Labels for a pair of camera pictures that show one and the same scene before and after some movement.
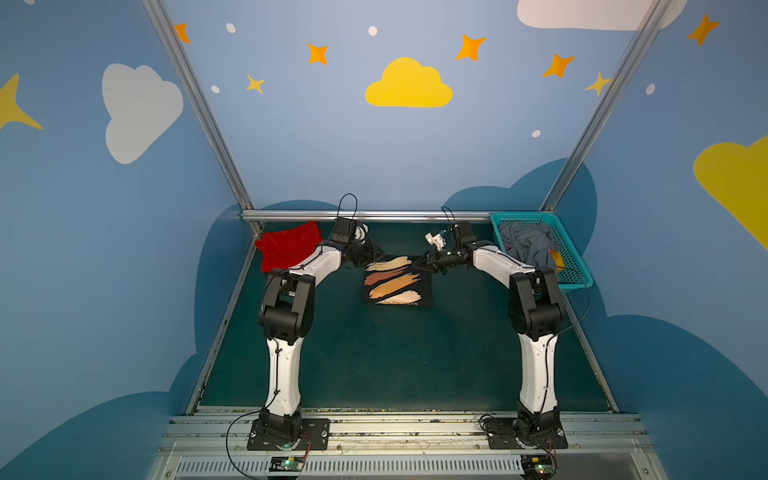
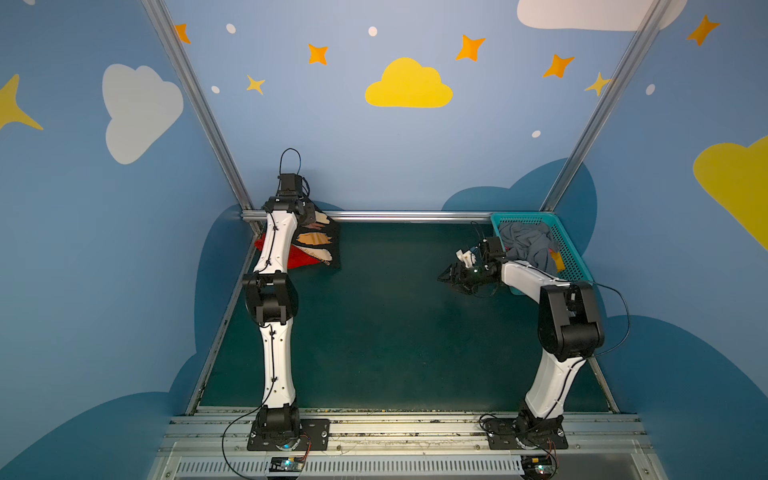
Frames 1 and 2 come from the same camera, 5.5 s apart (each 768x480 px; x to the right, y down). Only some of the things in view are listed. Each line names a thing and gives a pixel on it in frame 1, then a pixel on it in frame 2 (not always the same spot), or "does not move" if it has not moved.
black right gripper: (432, 260) -> (459, 273)
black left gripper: (369, 255) -> (309, 212)
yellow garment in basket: (559, 261) does not move
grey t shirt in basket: (530, 242) does not move
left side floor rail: (227, 311) does not move
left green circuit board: (286, 463) does not move
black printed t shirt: (397, 282) -> (320, 240)
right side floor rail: (590, 354) does not move
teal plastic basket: (575, 274) does not move
